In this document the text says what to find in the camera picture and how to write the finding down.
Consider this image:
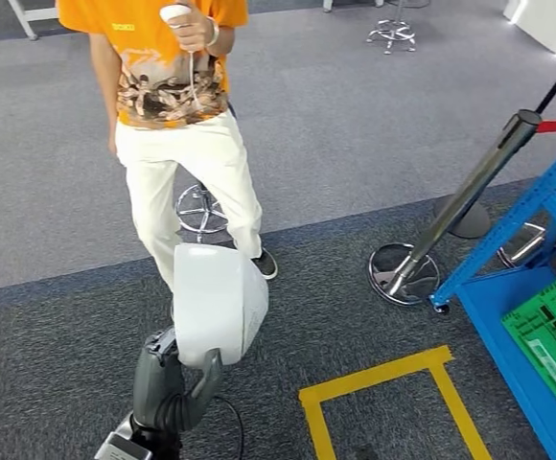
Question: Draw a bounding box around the white table frame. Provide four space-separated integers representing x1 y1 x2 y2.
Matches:
6 0 60 42

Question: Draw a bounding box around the chrome stool base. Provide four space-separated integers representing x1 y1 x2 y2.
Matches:
366 0 418 56
174 181 232 245

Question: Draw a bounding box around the blue metal shelf rack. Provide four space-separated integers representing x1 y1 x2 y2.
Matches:
427 129 556 460

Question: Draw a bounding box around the person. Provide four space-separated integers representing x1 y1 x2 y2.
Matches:
55 0 280 322

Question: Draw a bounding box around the white wristband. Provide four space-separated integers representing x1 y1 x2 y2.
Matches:
205 16 221 50

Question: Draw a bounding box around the thin black pole stand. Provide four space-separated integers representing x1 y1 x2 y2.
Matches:
432 41 556 242

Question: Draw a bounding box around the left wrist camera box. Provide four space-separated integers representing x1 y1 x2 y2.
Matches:
94 430 155 460

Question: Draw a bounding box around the white low platform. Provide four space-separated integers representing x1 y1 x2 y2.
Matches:
501 0 556 66

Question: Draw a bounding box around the white curved plastic part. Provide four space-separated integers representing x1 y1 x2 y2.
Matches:
171 241 270 371

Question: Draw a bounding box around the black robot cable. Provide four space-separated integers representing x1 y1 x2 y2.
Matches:
212 393 246 460

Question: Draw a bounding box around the person's left hand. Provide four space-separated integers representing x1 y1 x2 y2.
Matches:
166 5 218 55

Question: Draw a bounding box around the green plastic crate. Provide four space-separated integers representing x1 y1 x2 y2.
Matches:
500 262 556 438

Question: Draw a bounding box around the white handheld controller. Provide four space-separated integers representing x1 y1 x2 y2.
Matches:
159 3 203 114

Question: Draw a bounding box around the chrome stanchion post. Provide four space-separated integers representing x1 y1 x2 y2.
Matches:
367 108 544 308

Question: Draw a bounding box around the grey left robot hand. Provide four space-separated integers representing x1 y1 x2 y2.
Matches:
132 325 224 429

